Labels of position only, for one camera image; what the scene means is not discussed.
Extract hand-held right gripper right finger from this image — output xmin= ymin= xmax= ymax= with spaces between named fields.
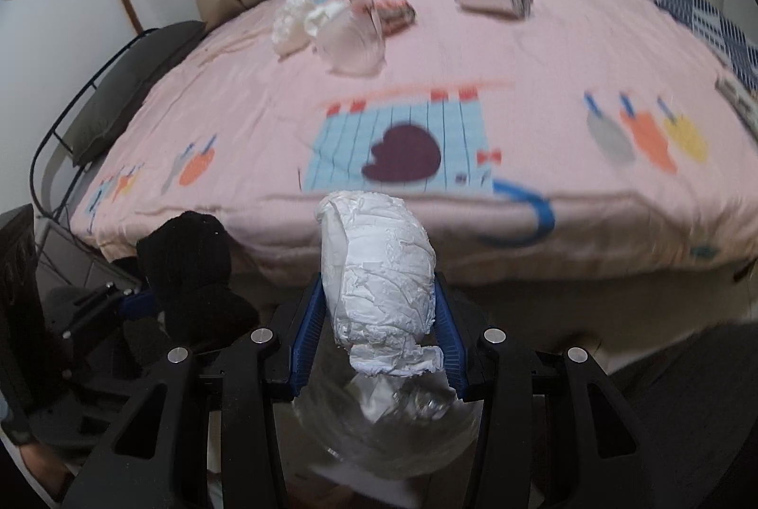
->
xmin=434 ymin=272 xmax=659 ymax=509

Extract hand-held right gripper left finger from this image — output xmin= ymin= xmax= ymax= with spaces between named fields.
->
xmin=59 ymin=272 xmax=328 ymax=509

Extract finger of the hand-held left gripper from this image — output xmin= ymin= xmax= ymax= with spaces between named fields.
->
xmin=61 ymin=281 xmax=162 ymax=339

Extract black sock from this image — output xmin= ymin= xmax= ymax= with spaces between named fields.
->
xmin=136 ymin=211 xmax=262 ymax=347

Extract white paper wad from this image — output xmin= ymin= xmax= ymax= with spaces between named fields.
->
xmin=314 ymin=191 xmax=446 ymax=378

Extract clear plastic bowl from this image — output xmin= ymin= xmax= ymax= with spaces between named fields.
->
xmin=290 ymin=361 xmax=482 ymax=486

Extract person's left forearm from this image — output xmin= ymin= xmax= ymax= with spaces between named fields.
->
xmin=20 ymin=441 xmax=69 ymax=501

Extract crumpled foil wrapper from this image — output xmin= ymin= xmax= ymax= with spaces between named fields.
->
xmin=394 ymin=382 xmax=454 ymax=421

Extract dark grey pillow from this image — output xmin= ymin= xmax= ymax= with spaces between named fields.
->
xmin=70 ymin=20 xmax=207 ymax=165

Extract person's dark pants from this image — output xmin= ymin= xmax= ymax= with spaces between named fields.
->
xmin=610 ymin=322 xmax=758 ymax=509

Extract pink printed blanket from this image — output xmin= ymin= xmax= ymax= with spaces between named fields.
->
xmin=71 ymin=0 xmax=758 ymax=285

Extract white crumpled tissue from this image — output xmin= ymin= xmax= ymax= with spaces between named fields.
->
xmin=271 ymin=0 xmax=315 ymax=58
xmin=303 ymin=0 xmax=352 ymax=36

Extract pink drink can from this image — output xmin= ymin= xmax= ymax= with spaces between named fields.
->
xmin=349 ymin=0 xmax=416 ymax=36

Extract grey striped object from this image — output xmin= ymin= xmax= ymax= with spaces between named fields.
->
xmin=715 ymin=75 xmax=758 ymax=136

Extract black metal bed frame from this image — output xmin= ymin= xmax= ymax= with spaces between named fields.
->
xmin=31 ymin=28 xmax=161 ymax=255

